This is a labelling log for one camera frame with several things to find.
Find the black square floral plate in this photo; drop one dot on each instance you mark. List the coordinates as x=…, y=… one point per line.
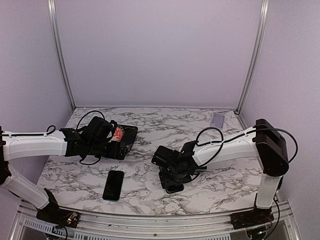
x=129, y=137

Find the right aluminium frame post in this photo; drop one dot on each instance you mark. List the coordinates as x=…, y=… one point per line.
x=261, y=28

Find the front aluminium rail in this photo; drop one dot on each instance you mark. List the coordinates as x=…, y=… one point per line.
x=104, y=226

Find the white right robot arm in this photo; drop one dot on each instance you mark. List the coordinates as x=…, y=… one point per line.
x=261, y=141

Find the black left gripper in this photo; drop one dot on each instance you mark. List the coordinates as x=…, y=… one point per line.
x=113, y=154

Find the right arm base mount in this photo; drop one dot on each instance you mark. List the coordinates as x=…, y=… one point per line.
x=252, y=217

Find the aluminium frame post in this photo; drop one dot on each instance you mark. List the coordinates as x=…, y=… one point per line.
x=261, y=28
x=59, y=52

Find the left aluminium frame post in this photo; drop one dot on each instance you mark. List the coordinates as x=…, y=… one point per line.
x=59, y=52

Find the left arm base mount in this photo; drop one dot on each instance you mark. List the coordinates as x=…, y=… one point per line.
x=52, y=213

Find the red white patterned bowl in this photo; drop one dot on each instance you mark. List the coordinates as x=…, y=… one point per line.
x=118, y=135

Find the grey phone case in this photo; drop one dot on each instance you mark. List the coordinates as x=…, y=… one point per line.
x=217, y=121

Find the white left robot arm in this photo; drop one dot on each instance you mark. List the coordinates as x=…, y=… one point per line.
x=14, y=145

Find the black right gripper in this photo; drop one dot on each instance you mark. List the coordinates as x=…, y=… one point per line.
x=166, y=181

